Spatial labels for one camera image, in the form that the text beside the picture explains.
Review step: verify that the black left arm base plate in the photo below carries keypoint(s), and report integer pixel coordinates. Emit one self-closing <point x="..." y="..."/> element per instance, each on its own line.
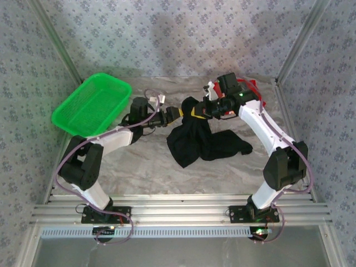
<point x="122" y="215"/>

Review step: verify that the small circuit board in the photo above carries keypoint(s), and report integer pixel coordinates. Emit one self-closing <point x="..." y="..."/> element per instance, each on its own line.
<point x="261" y="231"/>
<point x="104" y="228"/>

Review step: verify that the green plastic mesh basket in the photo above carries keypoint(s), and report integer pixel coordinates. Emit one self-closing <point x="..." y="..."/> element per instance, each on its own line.
<point x="91" y="103"/>

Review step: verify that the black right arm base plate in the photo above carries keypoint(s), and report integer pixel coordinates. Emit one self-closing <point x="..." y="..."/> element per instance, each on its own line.
<point x="239" y="214"/>

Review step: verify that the red teddy bear print t-shirt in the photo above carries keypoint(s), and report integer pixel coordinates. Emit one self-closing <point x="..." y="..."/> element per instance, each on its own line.
<point x="256" y="93"/>

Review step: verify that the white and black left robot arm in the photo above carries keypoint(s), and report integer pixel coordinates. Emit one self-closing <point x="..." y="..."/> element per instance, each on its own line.
<point x="116" y="137"/>

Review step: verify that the black t-shirt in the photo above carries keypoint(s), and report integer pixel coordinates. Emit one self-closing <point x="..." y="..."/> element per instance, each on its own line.
<point x="194" y="142"/>

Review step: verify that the aluminium side rail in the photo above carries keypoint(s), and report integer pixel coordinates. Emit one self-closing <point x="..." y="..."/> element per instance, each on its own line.
<point x="49" y="194"/>
<point x="289" y="119"/>

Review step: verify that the aluminium frame leg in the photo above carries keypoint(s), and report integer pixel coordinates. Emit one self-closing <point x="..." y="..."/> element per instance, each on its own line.
<point x="27" y="247"/>
<point x="332" y="247"/>

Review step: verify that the aluminium frame cross rail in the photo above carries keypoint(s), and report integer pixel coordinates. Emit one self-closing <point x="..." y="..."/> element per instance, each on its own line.
<point x="180" y="211"/>

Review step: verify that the aluminium frame post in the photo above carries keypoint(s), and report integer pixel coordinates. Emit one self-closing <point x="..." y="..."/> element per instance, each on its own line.
<point x="300" y="41"/>
<point x="55" y="41"/>

